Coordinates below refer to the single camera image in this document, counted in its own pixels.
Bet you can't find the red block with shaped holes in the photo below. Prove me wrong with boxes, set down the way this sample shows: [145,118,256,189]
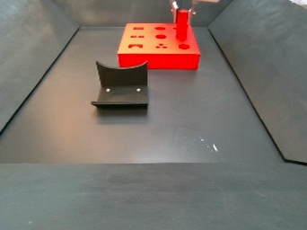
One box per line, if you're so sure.
[117,23,200,70]

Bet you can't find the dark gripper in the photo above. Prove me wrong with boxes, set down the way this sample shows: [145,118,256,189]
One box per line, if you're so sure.
[169,0,219,23]

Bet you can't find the red star-shaped peg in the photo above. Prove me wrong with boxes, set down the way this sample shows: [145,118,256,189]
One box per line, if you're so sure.
[176,10,189,40]

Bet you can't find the black curved holder stand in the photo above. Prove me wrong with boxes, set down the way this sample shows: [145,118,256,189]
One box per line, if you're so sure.
[90,62,148,108]

